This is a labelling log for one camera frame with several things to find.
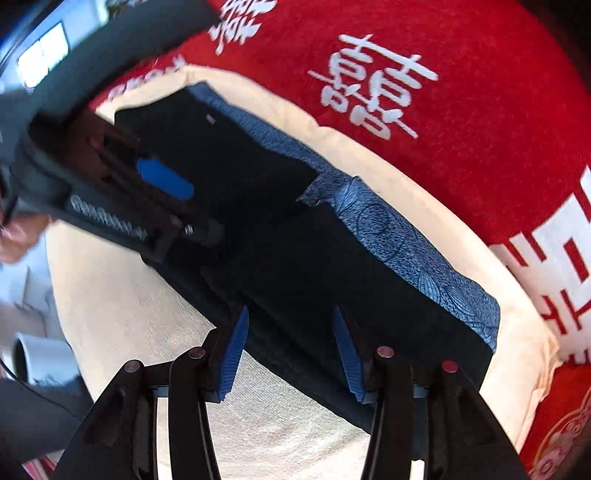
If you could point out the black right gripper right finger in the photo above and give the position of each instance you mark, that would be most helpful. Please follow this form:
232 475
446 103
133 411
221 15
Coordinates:
435 410

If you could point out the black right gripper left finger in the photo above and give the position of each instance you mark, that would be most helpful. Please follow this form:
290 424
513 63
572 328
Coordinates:
117 439

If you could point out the black blue patterned pants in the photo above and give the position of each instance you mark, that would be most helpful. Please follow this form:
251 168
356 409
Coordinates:
300 241

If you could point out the person's left hand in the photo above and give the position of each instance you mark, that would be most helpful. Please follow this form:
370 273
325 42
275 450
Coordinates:
20 234

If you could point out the cream sofa seat cover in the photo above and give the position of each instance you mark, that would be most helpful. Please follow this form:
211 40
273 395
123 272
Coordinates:
113 308

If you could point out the red gold floral pillow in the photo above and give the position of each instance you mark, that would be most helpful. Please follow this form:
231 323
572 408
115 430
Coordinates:
558 422

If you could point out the red white character cushion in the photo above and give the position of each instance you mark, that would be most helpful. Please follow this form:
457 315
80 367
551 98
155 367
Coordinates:
473 100

